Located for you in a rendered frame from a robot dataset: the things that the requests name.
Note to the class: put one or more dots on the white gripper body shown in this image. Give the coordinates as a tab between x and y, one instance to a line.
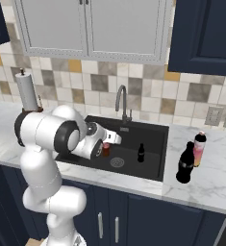
114	138

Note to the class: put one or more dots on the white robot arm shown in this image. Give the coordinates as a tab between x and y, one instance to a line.
40	153

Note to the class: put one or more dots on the small red-brown bottle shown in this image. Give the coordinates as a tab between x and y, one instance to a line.
105	150

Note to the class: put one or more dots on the black sink basin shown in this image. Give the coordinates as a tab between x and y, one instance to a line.
140	131

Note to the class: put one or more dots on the small black bottle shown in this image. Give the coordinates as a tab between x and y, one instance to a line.
141	154

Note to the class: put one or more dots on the large black bottle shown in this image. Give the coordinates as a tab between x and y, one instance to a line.
185	166

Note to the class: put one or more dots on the large pink bottle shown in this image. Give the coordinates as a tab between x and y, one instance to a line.
199	150

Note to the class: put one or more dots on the dark grey tap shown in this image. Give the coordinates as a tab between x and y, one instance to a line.
121	93

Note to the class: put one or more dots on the navy base cupboard door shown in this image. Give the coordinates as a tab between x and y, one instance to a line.
92	205
162	221
118	205

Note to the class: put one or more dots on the paper towel roll on holder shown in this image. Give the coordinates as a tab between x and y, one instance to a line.
26	89

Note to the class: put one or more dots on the navy base cupboard run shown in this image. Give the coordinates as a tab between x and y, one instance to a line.
5	205

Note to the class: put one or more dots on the grey wall cupboard door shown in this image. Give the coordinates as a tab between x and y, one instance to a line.
127	25
53	22

